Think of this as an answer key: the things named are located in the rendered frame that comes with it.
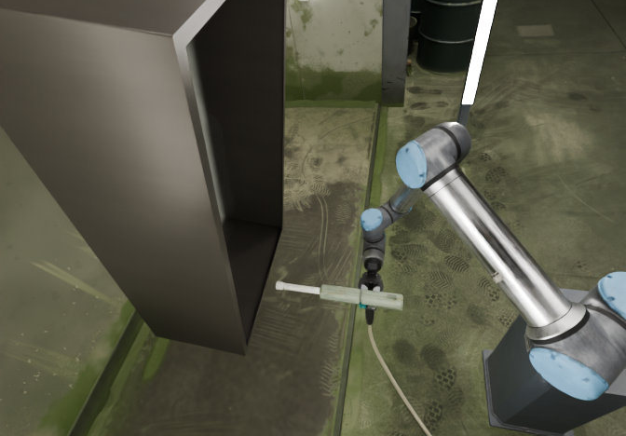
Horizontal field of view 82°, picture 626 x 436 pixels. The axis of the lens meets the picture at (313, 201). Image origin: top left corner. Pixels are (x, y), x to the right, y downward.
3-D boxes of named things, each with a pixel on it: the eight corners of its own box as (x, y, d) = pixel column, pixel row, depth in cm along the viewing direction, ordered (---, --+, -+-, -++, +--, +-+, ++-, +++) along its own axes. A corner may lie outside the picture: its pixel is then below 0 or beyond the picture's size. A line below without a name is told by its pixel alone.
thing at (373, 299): (400, 320, 147) (404, 291, 131) (400, 332, 144) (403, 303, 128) (285, 304, 158) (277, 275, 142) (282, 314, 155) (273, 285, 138)
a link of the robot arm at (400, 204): (468, 99, 101) (393, 195, 163) (436, 118, 97) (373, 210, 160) (497, 129, 98) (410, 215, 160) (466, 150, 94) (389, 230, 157)
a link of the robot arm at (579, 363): (654, 363, 82) (444, 113, 96) (611, 415, 77) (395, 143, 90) (594, 358, 96) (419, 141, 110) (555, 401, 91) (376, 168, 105)
